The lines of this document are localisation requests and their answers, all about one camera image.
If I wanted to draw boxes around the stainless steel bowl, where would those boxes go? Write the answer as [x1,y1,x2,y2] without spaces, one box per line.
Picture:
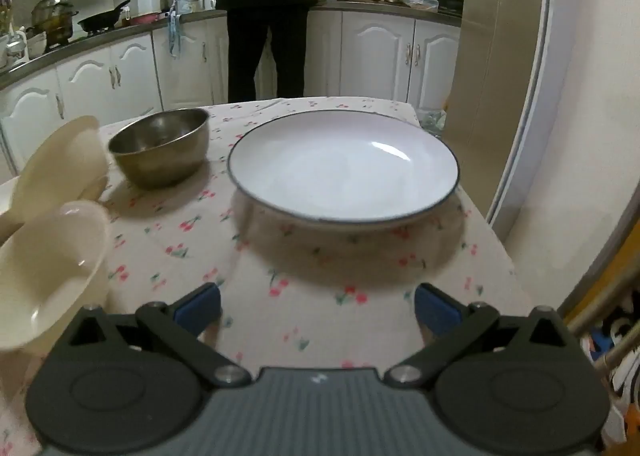
[108,108,211,189]

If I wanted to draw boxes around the black frying pan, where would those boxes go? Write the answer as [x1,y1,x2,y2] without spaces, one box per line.
[77,0,132,34]

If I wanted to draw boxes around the stainless steel refrigerator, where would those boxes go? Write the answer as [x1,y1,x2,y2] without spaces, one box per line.
[442,0,556,231]

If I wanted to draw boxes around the white kitchen base cabinets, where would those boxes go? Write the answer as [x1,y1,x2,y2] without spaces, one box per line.
[0,18,231,177]
[255,6,462,111]

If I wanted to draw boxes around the steel stockpot with lid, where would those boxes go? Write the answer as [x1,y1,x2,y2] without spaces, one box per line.
[31,0,80,32]

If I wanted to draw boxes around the blue hanging towel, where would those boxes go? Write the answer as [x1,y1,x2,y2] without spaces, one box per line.
[167,6,182,56]

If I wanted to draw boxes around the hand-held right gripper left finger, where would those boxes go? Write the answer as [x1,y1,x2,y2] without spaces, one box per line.
[65,282,253,387]

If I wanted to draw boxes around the cream plastic bowl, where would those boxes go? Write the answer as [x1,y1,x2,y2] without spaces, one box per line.
[0,201,112,353]
[0,116,111,249]

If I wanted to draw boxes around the white crockery cluster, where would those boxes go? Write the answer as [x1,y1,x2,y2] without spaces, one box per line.
[0,28,47,69]

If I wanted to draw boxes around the white plate with dark rim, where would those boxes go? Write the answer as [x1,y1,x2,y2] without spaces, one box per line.
[227,110,461,227]

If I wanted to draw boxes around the cherry print tablecloth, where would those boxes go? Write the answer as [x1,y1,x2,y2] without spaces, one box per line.
[0,96,538,456]

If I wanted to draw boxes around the metal tube frame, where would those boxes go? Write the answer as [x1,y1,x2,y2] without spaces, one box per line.
[565,261,640,372]

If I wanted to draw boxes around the green plastic bag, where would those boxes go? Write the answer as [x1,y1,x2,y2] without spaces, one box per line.
[417,108,448,137]

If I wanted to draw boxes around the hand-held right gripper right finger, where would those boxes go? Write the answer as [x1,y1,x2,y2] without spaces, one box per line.
[389,282,576,387]

